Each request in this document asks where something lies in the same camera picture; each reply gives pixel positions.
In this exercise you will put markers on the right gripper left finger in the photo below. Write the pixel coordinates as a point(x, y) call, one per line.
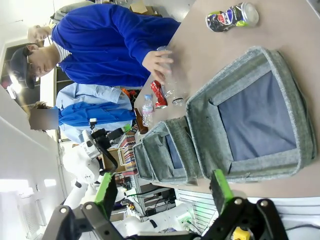
point(103, 197)

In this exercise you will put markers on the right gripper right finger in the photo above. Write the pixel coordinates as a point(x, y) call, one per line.
point(222, 192)

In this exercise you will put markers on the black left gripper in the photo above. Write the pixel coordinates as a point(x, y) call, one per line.
point(100, 140)

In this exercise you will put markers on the crushed red can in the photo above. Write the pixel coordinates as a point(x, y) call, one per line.
point(158, 95)

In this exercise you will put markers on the crushed clear plastic bottle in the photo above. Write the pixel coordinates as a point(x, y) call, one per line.
point(172, 88)

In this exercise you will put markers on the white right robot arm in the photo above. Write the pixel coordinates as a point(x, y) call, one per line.
point(140, 223)

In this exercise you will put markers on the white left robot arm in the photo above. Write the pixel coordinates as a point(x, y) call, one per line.
point(85, 175)

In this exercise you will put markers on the person's left forearm blue sleeve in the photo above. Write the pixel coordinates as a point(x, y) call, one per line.
point(155, 37)

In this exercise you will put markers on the small grey fabric basket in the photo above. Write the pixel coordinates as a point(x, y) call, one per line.
point(155, 150)

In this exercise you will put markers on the large grey fabric basket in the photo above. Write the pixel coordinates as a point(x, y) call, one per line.
point(250, 125)

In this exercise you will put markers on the crushed Pepsi can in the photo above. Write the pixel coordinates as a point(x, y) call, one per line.
point(230, 17)

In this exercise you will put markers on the person's left hand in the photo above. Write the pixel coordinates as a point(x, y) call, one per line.
point(156, 63)

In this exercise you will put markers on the zigzag patterned bag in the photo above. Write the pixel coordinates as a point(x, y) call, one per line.
point(128, 150)

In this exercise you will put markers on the brown glass bottle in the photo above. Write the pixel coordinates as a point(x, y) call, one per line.
point(141, 125)

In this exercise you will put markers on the slatted aluminium base panel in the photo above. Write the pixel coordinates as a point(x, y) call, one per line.
point(197, 197)

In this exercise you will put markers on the open brown cardboard box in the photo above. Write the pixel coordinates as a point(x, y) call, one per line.
point(117, 160)

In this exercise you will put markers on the small labelled water bottle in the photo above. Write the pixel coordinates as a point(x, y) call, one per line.
point(147, 112)

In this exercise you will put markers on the person in light blue shirt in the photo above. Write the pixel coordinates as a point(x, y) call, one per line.
point(87, 110)

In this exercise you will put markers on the white control box green light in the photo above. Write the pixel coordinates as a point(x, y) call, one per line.
point(186, 215)

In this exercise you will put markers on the yellow emergency stop box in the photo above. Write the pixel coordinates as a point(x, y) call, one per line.
point(241, 233)

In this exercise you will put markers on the person in blue sweater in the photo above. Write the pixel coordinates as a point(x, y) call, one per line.
point(100, 50)

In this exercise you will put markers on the dark baseball cap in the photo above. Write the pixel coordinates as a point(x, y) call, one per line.
point(18, 65)

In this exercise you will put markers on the folded cardboard box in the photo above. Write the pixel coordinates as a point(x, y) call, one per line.
point(140, 7)

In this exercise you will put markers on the blond person in grey top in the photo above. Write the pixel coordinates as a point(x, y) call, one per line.
point(37, 33)

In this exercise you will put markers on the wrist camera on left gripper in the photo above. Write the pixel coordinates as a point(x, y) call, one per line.
point(93, 123)

